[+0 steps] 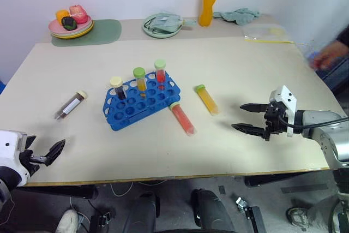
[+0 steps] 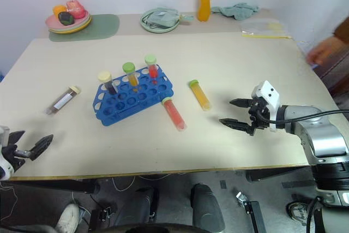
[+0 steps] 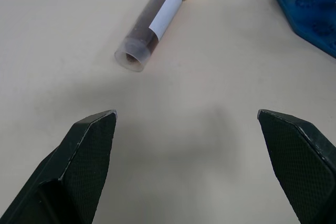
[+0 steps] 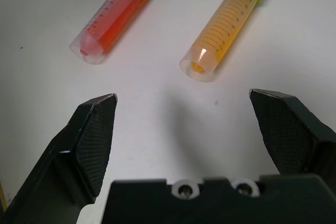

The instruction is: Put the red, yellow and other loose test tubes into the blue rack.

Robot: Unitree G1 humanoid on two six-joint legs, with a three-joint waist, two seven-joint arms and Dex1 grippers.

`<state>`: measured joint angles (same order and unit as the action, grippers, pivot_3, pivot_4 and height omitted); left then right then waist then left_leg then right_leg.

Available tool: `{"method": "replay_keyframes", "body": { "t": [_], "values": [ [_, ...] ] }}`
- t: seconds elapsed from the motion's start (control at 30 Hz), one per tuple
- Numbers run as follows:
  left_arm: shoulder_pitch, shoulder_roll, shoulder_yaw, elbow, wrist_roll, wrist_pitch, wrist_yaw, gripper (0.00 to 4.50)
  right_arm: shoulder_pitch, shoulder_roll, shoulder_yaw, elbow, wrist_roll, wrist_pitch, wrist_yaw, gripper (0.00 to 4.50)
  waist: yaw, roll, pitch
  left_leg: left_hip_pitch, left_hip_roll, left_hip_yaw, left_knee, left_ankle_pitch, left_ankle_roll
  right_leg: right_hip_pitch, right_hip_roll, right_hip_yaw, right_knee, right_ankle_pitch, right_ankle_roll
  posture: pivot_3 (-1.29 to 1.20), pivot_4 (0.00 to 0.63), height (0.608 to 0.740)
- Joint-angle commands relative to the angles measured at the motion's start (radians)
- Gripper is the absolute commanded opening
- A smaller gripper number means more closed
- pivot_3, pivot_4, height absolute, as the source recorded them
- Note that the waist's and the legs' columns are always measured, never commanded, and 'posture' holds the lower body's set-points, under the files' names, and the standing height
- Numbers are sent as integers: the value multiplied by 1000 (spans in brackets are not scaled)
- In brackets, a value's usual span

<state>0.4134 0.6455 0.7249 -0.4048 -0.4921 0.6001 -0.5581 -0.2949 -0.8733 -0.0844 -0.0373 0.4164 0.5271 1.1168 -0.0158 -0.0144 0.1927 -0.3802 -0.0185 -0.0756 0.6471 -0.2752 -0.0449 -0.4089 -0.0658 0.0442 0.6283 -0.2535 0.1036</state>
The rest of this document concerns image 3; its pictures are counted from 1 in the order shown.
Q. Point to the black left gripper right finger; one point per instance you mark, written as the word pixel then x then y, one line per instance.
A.
pixel 302 166

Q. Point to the blue plastic tube rack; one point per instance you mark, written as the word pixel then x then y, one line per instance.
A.
pixel 309 6

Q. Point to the brown tube with yellow cap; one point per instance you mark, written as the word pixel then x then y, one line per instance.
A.
pixel 147 27

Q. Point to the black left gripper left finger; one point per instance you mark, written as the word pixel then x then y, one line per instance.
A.
pixel 78 171

